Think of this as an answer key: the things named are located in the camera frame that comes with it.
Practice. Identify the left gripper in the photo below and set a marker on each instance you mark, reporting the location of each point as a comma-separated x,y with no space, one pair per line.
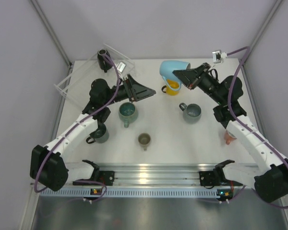
135,91

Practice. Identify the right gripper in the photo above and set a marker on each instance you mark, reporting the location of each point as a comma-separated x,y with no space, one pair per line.
190,77

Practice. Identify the yellow enamel mug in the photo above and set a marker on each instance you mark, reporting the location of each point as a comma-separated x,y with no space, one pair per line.
172,88

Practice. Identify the light blue cup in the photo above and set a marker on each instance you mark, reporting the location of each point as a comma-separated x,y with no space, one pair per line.
167,67

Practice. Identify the grey blue glazed mug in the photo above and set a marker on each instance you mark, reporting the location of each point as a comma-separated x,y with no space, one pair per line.
191,113

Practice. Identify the black mug white inside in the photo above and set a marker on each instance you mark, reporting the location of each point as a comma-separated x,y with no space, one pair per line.
102,61

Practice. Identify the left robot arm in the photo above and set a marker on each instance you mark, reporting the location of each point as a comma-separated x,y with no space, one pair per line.
49,164

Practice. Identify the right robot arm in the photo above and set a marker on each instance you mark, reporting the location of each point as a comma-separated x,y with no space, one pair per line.
270,181

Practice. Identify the clear acrylic dish rack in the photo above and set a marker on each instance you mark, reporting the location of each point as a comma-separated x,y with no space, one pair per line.
76,86

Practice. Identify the teal speckled ceramic mug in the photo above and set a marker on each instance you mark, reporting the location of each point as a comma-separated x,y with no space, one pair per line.
128,113

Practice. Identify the small grey beige cup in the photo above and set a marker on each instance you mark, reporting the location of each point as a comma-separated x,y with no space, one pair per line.
144,140

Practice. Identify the dark green mug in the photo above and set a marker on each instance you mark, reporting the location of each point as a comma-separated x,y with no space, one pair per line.
100,135

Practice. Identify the small pink cup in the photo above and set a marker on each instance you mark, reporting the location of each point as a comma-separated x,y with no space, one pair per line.
228,138

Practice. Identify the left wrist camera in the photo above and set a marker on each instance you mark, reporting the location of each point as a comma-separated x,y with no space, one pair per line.
121,66

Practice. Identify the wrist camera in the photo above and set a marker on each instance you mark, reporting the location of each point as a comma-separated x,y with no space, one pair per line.
218,56
121,66

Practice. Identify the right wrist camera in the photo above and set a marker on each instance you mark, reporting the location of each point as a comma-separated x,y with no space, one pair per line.
218,56

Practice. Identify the aluminium mounting rail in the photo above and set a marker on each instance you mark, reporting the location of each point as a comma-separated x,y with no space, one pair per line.
156,175

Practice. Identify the perforated cable tray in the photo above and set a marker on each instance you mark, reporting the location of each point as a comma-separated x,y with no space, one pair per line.
136,192

